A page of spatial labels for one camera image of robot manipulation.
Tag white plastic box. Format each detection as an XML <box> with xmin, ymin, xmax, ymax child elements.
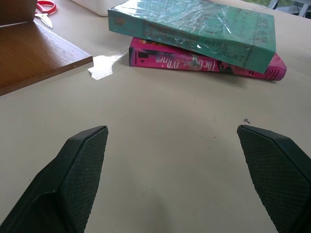
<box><xmin>70</xmin><ymin>0</ymin><xmax>133</xmax><ymax>17</ymax></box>

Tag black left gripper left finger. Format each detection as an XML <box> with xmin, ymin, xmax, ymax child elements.
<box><xmin>0</xmin><ymin>125</ymin><xmax>109</xmax><ymax>233</ymax></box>

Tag brown wooden shelf board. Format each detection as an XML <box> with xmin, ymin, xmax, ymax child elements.
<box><xmin>0</xmin><ymin>0</ymin><xmax>94</xmax><ymax>97</ymax></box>

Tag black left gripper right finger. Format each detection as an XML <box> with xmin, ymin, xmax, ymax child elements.
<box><xmin>237</xmin><ymin>124</ymin><xmax>311</xmax><ymax>233</ymax></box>

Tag teal plastic-wrapped book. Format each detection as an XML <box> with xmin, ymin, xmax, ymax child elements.
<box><xmin>107</xmin><ymin>0</ymin><xmax>277</xmax><ymax>74</ymax></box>

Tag red-handled scissors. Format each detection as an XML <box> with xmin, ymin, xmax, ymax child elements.
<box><xmin>34</xmin><ymin>0</ymin><xmax>58</xmax><ymax>30</ymax></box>

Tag pink paperback book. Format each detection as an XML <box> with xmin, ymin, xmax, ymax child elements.
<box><xmin>128</xmin><ymin>37</ymin><xmax>288</xmax><ymax>82</ymax></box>

